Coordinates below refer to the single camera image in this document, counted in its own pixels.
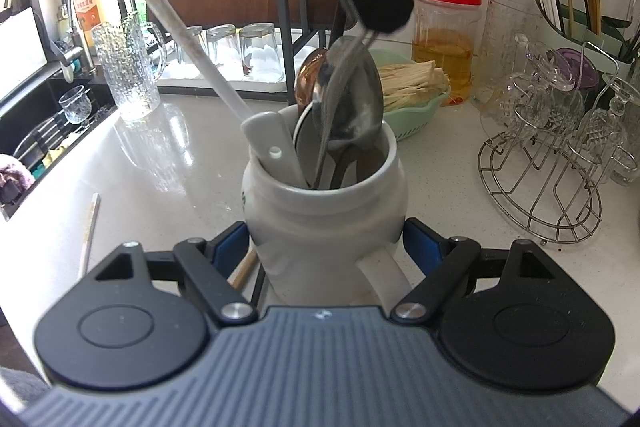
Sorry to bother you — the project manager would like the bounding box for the green chopstick holder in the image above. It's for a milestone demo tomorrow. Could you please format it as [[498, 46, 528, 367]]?
[[537, 4, 640, 80]]

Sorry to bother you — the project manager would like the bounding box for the clear glass pitcher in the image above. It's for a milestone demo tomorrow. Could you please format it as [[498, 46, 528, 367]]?
[[471, 0, 548, 120]]

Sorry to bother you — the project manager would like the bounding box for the sink drain rack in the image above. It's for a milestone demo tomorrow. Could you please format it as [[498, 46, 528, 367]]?
[[12, 109, 88, 170]]

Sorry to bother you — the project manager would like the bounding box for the small wine glass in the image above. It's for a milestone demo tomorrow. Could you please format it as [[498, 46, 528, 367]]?
[[58, 85, 94, 126]]

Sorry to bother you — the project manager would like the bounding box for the steel spoon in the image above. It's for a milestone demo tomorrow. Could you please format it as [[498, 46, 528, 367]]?
[[311, 35, 385, 192]]

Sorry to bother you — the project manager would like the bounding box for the black metal rack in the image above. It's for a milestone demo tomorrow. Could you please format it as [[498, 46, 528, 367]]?
[[106, 0, 351, 108]]

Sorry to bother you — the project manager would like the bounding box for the patterned clear glass cup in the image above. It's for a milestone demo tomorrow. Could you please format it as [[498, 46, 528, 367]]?
[[509, 33, 587, 130], [575, 72, 640, 188]]

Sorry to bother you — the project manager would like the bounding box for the pink cloth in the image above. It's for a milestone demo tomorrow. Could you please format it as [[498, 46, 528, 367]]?
[[0, 153, 36, 206]]

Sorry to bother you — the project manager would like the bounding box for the tall textured glass mug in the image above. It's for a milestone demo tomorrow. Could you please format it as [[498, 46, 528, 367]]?
[[91, 13, 169, 124]]

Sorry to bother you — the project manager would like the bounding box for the yellow cloth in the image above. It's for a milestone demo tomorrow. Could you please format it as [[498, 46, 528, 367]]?
[[42, 144, 68, 168]]

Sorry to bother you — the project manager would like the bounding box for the wooden chopstick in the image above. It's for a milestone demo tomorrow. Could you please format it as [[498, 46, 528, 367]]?
[[227, 247, 259, 290]]

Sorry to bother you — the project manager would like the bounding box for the tall steel kitchen faucet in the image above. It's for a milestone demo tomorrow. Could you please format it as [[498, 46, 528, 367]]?
[[1, 0, 85, 70]]

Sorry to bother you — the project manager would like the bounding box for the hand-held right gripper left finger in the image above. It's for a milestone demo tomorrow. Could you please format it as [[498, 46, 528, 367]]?
[[80, 222, 259, 327]]

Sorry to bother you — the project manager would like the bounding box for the black kitchen sink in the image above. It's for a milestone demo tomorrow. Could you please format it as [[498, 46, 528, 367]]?
[[0, 67, 121, 222]]

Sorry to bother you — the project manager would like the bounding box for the yellow detergent bottle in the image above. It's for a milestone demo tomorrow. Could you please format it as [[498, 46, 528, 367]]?
[[74, 0, 112, 52]]

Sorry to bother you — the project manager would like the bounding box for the clear glass with red mark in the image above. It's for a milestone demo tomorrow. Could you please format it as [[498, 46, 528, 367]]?
[[238, 22, 287, 84]]

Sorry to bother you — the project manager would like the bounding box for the white chopstick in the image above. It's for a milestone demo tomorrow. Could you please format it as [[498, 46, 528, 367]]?
[[78, 193, 102, 280], [108, 0, 253, 120]]

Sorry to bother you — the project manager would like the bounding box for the rose gold spoon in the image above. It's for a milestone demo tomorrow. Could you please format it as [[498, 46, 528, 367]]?
[[295, 48, 331, 120]]

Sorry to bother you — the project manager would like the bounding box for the purple plastic lid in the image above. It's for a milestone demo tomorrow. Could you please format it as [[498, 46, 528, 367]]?
[[554, 48, 601, 94]]

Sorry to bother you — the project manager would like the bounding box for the wire cup rack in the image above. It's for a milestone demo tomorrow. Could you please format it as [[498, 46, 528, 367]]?
[[476, 34, 640, 246]]

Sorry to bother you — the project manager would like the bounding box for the green plastic basket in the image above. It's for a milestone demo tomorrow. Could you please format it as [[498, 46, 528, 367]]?
[[366, 48, 452, 141]]

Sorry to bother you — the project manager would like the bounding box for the clear drinking glass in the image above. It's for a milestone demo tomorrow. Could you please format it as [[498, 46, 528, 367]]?
[[206, 24, 242, 68], [175, 26, 209, 68]]

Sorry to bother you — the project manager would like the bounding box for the white ceramic mug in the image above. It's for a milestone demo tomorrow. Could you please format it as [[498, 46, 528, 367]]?
[[241, 103, 412, 309]]

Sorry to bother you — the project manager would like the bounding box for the red lid plastic jar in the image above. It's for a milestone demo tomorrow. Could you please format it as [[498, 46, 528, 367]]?
[[411, 0, 484, 106]]

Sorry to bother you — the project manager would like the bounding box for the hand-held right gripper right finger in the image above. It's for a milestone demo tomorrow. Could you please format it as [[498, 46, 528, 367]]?
[[391, 218, 568, 324]]

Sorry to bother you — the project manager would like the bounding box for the dry noodle bundle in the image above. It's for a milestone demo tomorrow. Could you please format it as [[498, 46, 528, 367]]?
[[376, 60, 451, 111]]

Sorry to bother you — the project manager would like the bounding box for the white plastic board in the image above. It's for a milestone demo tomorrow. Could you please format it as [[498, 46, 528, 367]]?
[[0, 7, 51, 75]]

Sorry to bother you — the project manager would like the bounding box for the white ceramic spoon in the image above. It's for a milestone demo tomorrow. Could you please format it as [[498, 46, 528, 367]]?
[[241, 111, 309, 189]]

